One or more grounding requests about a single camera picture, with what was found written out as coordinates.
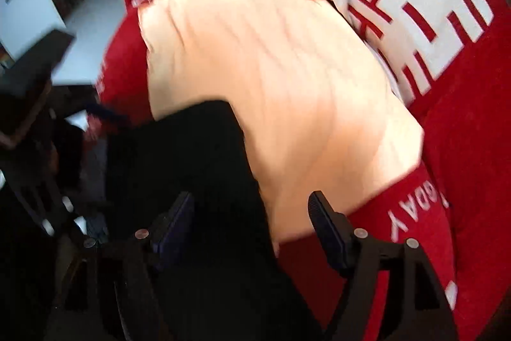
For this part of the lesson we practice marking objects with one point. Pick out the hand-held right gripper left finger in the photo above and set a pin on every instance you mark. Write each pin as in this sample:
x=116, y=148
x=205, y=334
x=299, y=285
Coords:
x=175, y=223

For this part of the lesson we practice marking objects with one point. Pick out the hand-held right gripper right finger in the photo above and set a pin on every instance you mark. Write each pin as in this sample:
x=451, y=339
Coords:
x=328, y=235

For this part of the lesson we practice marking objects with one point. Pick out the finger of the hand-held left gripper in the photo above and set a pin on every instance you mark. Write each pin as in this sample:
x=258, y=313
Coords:
x=107, y=115

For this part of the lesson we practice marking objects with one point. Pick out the black pants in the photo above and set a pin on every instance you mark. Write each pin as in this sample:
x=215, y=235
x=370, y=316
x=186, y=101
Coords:
x=191, y=185

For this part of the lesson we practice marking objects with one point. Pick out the white cabinet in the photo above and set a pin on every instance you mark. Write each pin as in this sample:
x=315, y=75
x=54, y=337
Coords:
x=28, y=5

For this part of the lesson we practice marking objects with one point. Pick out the peach cloth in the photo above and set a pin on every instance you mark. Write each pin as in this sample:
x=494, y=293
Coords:
x=271, y=85

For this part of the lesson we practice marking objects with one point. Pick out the red printed blanket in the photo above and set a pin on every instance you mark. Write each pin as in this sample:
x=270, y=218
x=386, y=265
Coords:
x=459, y=125

